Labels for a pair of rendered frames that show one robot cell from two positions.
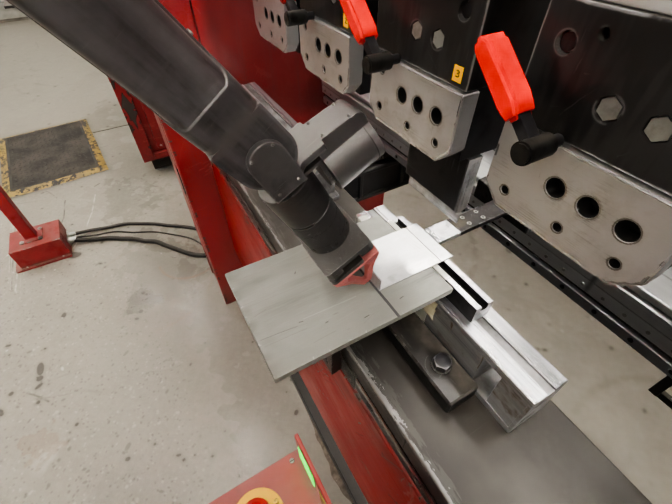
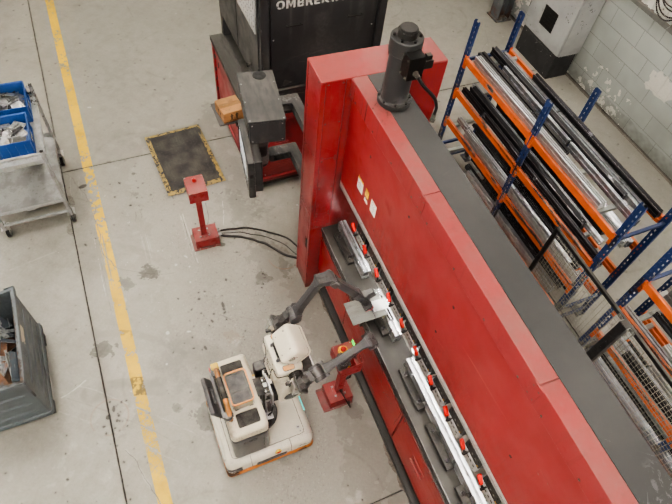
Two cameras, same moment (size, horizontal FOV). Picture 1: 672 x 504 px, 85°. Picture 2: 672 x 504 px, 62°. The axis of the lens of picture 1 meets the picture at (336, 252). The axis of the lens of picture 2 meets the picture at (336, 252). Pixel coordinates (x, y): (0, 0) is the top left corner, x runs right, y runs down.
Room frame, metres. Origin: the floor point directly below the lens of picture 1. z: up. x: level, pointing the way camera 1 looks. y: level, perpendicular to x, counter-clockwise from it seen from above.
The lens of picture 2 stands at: (-1.61, 0.23, 4.38)
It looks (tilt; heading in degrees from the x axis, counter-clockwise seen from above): 55 degrees down; 1
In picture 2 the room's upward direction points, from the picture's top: 9 degrees clockwise
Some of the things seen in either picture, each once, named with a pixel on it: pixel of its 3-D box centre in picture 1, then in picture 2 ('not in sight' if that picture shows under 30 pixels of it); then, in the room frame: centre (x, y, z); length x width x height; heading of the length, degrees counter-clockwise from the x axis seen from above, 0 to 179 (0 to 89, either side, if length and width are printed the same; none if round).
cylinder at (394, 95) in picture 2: not in sight; (411, 72); (0.93, 0.02, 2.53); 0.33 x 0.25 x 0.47; 30
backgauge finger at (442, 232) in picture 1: (493, 206); not in sight; (0.48, -0.26, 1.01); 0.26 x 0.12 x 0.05; 120
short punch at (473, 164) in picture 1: (438, 172); not in sight; (0.40, -0.13, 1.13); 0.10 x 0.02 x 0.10; 30
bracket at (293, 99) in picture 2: not in sight; (290, 117); (1.40, 0.75, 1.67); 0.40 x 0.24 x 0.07; 30
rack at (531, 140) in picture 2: not in sight; (531, 173); (2.06, -1.34, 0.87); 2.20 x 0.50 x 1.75; 31
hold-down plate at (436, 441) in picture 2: not in sight; (439, 446); (-0.50, -0.58, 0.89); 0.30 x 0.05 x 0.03; 30
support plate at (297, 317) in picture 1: (336, 283); (365, 309); (0.33, 0.00, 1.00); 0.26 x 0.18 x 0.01; 120
